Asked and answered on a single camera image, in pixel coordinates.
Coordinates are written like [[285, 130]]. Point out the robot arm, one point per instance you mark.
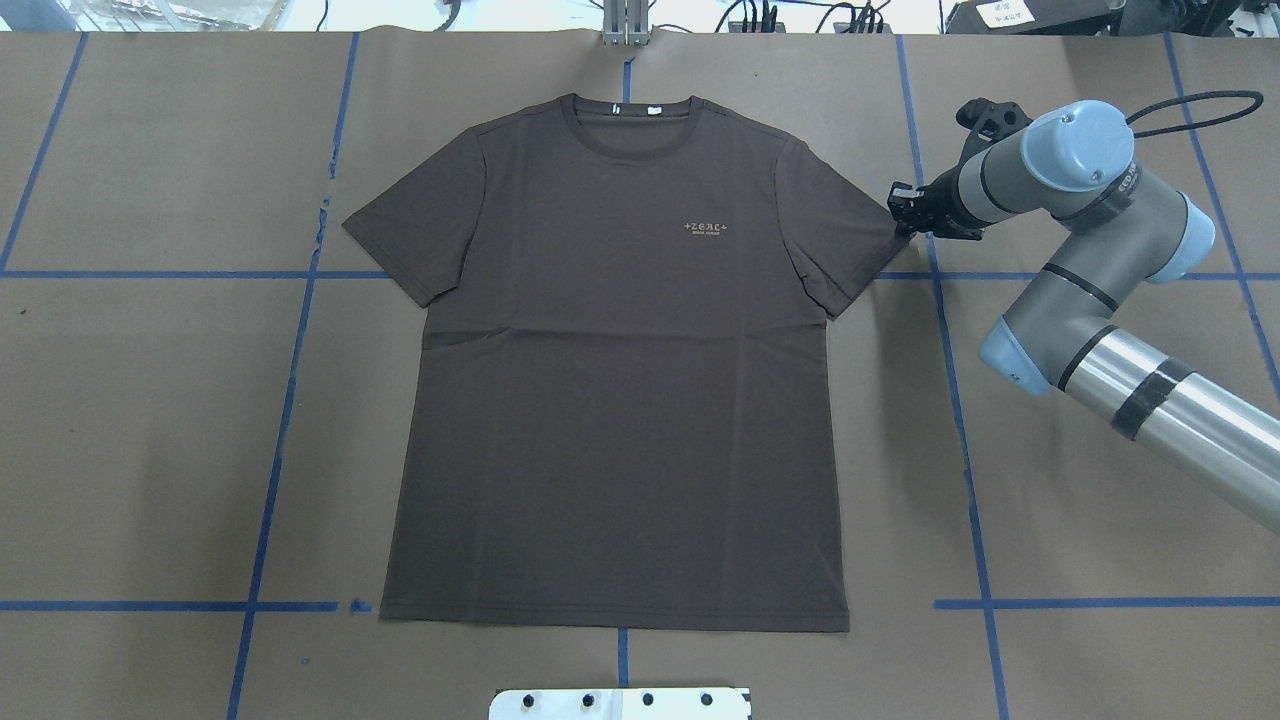
[[1125, 226]]

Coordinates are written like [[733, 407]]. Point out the dark brown t-shirt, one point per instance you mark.
[[622, 412]]

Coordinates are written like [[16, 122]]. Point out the aluminium frame post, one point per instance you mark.
[[626, 22]]

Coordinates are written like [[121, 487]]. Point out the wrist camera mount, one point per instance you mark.
[[989, 122]]

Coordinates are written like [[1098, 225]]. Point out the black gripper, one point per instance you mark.
[[936, 207]]

